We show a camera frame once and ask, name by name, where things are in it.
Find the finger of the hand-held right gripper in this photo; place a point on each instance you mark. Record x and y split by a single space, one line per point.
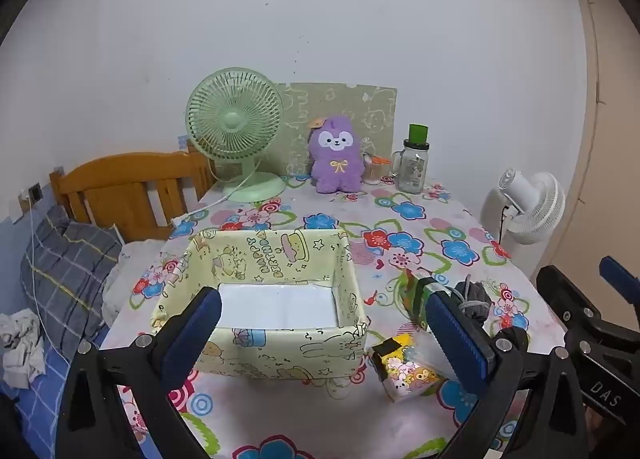
567 299
622 281

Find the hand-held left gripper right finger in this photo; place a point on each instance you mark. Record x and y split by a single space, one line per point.
460 339

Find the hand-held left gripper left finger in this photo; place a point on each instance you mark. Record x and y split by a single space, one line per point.
195 334

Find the green plastic packet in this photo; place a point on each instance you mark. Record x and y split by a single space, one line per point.
414 304

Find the yellow cartoon packet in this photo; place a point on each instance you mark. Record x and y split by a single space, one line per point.
405 379

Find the yellow cartoon storage box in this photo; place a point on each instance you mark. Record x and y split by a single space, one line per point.
275 354

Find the white standing fan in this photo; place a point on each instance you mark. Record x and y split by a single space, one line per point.
540 209

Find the white pillow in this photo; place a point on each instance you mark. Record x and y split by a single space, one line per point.
130 264

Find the floral tablecloth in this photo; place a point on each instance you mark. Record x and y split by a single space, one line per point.
350 404

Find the grey plaid pillow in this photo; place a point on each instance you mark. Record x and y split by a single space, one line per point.
65 279

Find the beige door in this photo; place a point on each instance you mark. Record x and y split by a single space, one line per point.
615 139

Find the blue checked bed sheet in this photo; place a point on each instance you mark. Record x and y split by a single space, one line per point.
45 399

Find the wooden bed headboard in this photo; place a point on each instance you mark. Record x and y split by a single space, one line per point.
125 174

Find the white crumpled cloth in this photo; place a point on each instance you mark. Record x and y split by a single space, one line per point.
20 354

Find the glass jar with green lid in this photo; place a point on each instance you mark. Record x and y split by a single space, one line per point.
412 169

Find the small toothpick jar orange lid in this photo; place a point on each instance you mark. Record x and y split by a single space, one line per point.
375 173

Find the purple plush toy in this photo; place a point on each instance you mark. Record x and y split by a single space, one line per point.
335 164

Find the green desk fan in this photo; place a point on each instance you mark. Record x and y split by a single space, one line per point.
231 120

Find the green cartoon printed board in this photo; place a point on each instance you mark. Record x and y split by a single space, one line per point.
370 109

